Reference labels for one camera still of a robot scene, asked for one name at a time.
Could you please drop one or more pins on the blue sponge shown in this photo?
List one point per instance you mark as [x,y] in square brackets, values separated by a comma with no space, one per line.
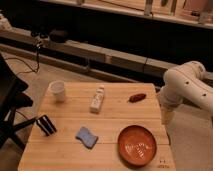
[86,137]

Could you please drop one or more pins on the black whiteboard eraser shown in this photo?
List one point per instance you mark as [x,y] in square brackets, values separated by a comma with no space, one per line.
[46,125]

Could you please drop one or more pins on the red chili pepper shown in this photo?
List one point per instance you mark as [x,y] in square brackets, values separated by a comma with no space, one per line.
[136,97]

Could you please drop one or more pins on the black office chair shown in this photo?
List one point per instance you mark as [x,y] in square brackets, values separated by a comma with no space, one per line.
[12,97]

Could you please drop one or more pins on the black device on ledge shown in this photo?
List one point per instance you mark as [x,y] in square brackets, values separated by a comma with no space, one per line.
[58,36]

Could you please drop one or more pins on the white paper cup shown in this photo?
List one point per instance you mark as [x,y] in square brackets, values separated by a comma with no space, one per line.
[57,88]

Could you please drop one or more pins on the orange ceramic bowl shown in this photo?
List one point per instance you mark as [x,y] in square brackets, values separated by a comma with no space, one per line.
[136,145]

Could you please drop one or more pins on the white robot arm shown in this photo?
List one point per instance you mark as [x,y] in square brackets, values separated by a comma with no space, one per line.
[184,82]

